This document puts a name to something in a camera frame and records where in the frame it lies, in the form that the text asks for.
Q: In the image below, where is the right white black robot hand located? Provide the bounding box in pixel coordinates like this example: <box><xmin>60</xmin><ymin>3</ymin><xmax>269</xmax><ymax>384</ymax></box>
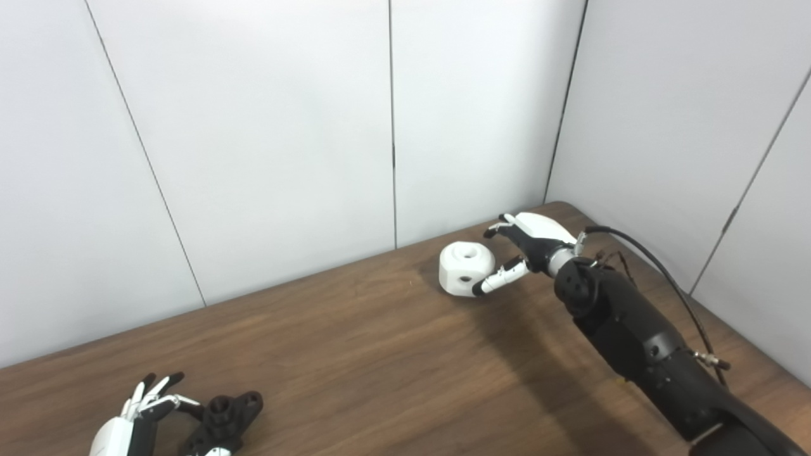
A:
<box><xmin>472</xmin><ymin>213</ymin><xmax>578</xmax><ymax>297</ymax></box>

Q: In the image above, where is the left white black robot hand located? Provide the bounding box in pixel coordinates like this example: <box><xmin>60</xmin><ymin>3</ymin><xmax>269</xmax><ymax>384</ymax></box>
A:
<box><xmin>89</xmin><ymin>372</ymin><xmax>232</xmax><ymax>456</ymax></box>

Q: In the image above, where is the round white piece with holes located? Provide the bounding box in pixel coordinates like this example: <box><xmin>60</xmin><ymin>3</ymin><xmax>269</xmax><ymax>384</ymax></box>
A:
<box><xmin>438</xmin><ymin>241</ymin><xmax>497</xmax><ymax>298</ymax></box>

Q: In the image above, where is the black flanged holder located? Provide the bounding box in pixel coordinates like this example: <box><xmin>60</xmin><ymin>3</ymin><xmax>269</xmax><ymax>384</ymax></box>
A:
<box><xmin>179</xmin><ymin>391</ymin><xmax>264</xmax><ymax>456</ymax></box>

